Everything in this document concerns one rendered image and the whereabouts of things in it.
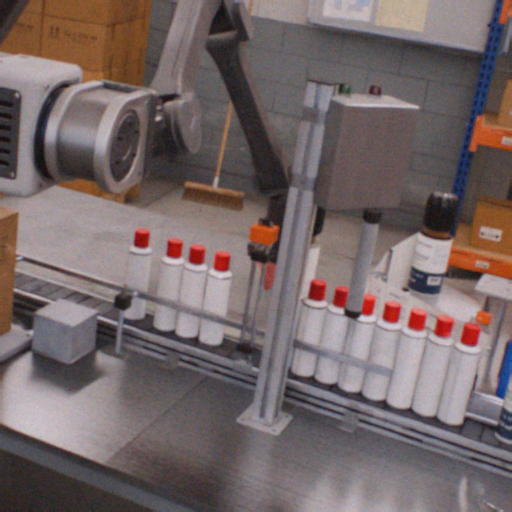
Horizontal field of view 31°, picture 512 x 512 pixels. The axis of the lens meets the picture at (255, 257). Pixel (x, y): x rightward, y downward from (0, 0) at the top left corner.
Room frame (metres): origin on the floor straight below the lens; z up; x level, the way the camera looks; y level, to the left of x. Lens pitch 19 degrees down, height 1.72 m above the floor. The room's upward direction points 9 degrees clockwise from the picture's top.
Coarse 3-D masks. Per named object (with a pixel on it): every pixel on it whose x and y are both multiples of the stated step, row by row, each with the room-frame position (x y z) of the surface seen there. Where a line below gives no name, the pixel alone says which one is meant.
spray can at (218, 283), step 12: (216, 252) 1.79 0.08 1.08; (216, 264) 1.78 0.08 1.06; (228, 264) 1.78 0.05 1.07; (216, 276) 1.77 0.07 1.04; (228, 276) 1.78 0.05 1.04; (216, 288) 1.77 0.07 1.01; (228, 288) 1.78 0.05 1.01; (204, 300) 1.78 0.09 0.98; (216, 300) 1.77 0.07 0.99; (216, 312) 1.77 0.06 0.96; (204, 324) 1.77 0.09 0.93; (216, 324) 1.77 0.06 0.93; (204, 336) 1.77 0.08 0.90; (216, 336) 1.77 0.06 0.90
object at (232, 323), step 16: (16, 256) 1.92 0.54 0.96; (32, 256) 1.92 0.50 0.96; (64, 272) 1.87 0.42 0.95; (80, 272) 1.87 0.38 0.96; (112, 288) 1.83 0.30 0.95; (128, 288) 1.82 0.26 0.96; (160, 304) 1.79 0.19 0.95; (176, 304) 1.78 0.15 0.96; (224, 320) 1.74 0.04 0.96; (320, 352) 1.66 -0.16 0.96; (336, 352) 1.66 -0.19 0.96; (368, 368) 1.63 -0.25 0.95; (384, 368) 1.62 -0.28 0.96
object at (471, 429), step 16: (16, 272) 2.00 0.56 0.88; (16, 288) 1.92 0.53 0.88; (32, 288) 1.93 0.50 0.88; (48, 288) 1.94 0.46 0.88; (64, 288) 1.95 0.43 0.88; (80, 304) 1.88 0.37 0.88; (96, 304) 1.89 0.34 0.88; (112, 304) 1.91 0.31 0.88; (128, 320) 1.83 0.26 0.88; (144, 320) 1.85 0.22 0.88; (176, 336) 1.79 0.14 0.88; (224, 352) 1.75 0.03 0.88; (256, 352) 1.77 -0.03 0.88; (320, 384) 1.67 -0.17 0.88; (336, 384) 1.68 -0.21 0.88; (368, 400) 1.64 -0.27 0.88; (400, 416) 1.60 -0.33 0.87; (416, 416) 1.60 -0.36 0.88; (464, 432) 1.57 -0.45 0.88; (480, 432) 1.58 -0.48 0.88
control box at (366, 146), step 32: (352, 96) 1.62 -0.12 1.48; (384, 96) 1.68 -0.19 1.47; (352, 128) 1.54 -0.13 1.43; (384, 128) 1.58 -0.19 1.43; (320, 160) 1.56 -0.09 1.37; (352, 160) 1.55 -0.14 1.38; (384, 160) 1.59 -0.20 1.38; (320, 192) 1.55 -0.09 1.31; (352, 192) 1.56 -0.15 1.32; (384, 192) 1.60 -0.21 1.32
